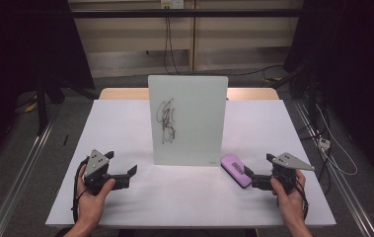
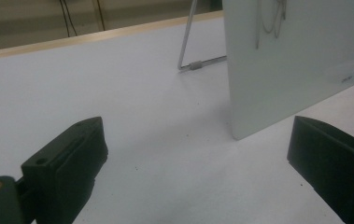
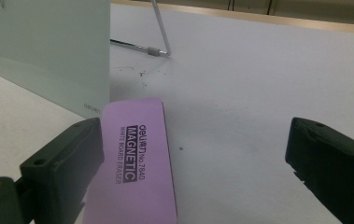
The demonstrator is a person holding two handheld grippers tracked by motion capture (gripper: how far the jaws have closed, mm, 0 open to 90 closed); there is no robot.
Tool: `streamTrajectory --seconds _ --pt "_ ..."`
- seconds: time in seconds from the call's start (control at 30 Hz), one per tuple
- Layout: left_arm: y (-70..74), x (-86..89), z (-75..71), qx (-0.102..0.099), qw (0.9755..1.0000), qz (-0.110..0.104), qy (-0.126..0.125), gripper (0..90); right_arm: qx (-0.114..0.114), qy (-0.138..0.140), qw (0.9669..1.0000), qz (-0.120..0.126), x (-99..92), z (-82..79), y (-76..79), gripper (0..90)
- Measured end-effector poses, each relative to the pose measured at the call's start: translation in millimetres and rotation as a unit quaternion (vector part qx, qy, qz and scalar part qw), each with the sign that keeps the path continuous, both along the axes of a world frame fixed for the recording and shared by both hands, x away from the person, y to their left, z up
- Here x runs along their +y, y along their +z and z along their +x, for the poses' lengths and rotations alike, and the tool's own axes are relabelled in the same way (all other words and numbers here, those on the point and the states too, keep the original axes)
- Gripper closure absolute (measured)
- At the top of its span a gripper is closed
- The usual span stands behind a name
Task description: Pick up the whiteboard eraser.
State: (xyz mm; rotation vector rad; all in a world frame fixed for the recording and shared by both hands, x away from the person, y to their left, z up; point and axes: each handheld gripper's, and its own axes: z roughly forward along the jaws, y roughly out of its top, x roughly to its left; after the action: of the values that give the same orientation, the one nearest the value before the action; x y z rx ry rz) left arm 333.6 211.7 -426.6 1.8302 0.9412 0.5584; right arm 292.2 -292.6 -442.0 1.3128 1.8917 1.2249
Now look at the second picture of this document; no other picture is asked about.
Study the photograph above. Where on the metal whiteboard stand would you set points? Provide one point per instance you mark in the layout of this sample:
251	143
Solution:
184	46

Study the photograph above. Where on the wooden table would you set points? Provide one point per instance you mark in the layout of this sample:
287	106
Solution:
81	38

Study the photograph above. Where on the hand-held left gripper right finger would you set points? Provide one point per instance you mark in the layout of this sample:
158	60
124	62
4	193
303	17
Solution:
336	165

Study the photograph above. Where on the pale green glass whiteboard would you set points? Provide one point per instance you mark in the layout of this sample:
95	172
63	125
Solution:
290	81

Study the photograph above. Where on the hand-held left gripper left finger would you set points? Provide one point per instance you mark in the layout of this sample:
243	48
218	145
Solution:
62	168

